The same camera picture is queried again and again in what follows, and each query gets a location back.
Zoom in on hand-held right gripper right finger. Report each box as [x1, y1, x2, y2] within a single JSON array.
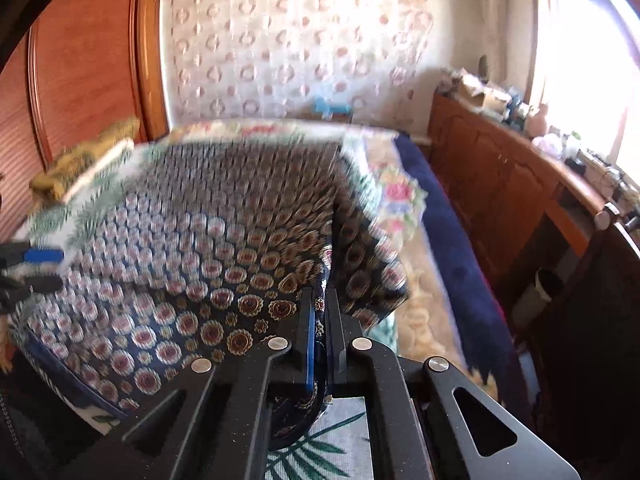
[[324, 286, 582, 480]]

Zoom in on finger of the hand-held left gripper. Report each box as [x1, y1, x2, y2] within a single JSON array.
[[0, 241, 66, 267], [0, 274, 65, 311]]

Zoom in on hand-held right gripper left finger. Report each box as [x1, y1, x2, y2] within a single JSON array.
[[55, 287, 317, 480]]

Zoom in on navy medallion-print garment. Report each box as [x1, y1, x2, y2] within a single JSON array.
[[15, 137, 412, 457]]

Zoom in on leaf-print bed sheet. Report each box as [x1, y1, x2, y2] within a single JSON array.
[[27, 137, 372, 480]]

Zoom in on olive patterned cloth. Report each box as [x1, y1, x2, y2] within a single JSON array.
[[29, 119, 142, 204]]

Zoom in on dark cloth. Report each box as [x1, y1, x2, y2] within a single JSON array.
[[0, 355, 118, 480]]

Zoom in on wooden wardrobe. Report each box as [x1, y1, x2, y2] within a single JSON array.
[[0, 0, 172, 247]]

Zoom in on white waste bin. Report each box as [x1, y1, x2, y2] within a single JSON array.
[[510, 267, 552, 317]]

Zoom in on long wooden cabinet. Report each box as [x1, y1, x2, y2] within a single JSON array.
[[426, 91, 618, 313]]

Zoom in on small box with blue bag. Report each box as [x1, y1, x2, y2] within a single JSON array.
[[312, 96, 352, 122]]

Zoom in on black chair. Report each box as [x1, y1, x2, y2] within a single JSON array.
[[527, 207, 640, 463]]

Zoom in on open cardboard box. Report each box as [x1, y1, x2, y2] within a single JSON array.
[[459, 74, 512, 112]]

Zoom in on circle-patterned sheer curtain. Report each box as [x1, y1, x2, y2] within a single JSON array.
[[160, 0, 437, 127]]

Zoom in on pink ceramic vase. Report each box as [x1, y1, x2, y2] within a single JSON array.
[[525, 102, 552, 137]]

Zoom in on white electronic devices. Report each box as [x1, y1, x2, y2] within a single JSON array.
[[565, 147, 628, 201]]

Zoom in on bright window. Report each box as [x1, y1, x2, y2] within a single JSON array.
[[529, 0, 640, 177]]

